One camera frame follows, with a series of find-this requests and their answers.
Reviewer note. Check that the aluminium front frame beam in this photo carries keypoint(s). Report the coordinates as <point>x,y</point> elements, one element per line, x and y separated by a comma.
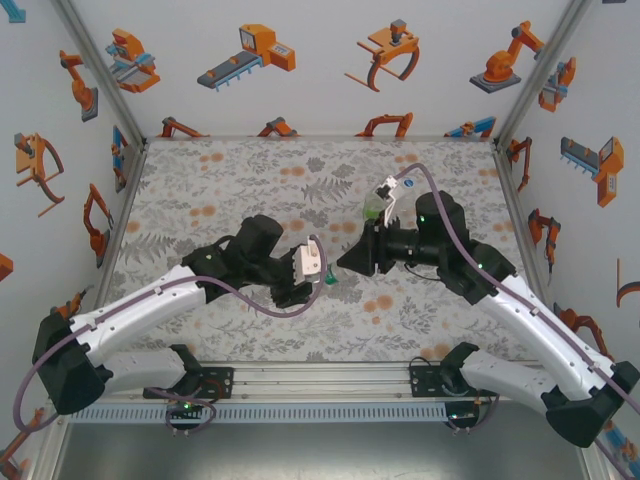
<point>320,382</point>

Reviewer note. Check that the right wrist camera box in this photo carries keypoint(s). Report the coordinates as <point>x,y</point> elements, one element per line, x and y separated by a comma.
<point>387,192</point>

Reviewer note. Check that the green label plastic bottle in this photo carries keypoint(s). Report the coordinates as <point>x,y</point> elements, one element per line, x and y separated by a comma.
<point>372,210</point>

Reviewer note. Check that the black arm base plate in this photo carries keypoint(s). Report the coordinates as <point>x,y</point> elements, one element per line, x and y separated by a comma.
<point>422,382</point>
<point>222,382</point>

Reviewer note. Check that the aluminium frame post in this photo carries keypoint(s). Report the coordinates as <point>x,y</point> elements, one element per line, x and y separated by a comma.
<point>540,70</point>
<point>104,70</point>

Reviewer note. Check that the circuit board with green light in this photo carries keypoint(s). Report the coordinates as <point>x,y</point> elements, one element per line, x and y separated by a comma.
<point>460,415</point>
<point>182,407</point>

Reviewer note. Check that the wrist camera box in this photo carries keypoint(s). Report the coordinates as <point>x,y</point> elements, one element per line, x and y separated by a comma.
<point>307,260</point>
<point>387,192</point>

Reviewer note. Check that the grey metal sheet panel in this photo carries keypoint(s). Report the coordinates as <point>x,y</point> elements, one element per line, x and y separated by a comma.
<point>320,450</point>

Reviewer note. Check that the aluminium table side rail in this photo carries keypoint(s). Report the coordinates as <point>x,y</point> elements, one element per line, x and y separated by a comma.
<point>512,190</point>
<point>127,190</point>

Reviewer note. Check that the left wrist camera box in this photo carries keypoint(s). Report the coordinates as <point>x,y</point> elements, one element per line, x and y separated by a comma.
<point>307,260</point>

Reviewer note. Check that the cream floral label bottle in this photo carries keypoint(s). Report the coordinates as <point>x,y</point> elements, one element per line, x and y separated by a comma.
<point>331,279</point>

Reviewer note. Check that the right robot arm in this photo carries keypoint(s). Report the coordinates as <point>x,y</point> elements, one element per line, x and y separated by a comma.
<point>540,325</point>

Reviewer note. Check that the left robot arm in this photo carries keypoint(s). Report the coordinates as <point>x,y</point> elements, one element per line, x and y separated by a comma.
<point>140,305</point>

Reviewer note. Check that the floral tablecloth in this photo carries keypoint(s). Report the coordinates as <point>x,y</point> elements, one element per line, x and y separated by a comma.
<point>250,175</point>

